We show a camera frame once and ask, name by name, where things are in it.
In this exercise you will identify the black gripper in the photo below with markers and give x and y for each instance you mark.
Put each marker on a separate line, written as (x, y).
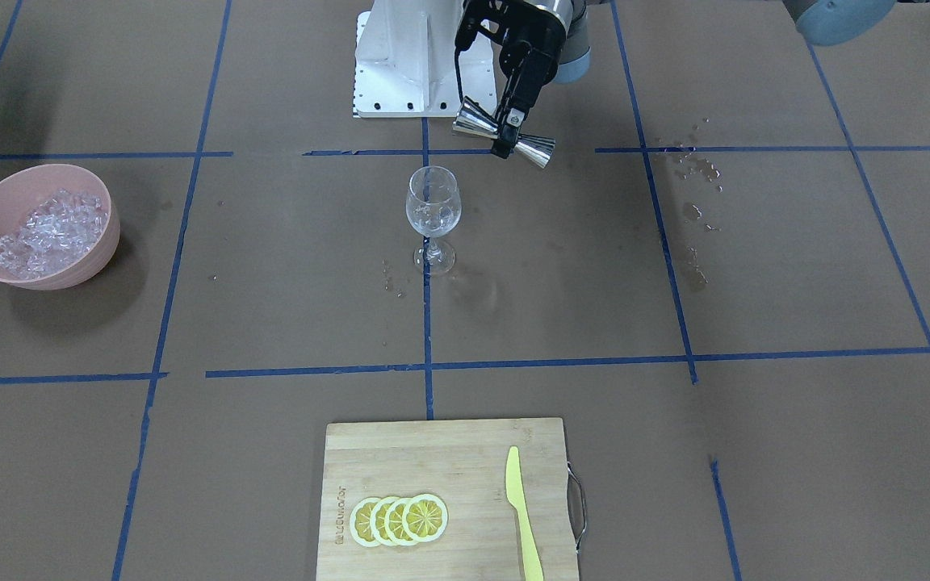
(544, 42)

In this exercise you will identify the steel cocktail jigger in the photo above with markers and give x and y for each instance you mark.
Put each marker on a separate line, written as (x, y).
(473, 120)

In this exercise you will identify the clear wine glass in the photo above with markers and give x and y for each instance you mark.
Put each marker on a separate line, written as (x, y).
(433, 208)

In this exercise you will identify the pink bowl of ice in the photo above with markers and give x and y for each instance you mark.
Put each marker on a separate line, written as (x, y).
(58, 227)

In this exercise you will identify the wooden cutting board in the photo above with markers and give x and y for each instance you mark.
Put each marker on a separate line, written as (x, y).
(462, 461)

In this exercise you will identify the yellow plastic knife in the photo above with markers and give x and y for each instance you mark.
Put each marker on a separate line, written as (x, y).
(532, 568)

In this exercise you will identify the lemon slice nearest knife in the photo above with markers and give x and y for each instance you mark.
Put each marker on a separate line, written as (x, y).
(425, 518)

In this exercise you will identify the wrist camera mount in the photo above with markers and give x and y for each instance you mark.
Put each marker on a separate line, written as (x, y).
(494, 19)

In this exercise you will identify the white camera pedestal column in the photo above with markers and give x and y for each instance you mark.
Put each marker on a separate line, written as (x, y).
(406, 62)

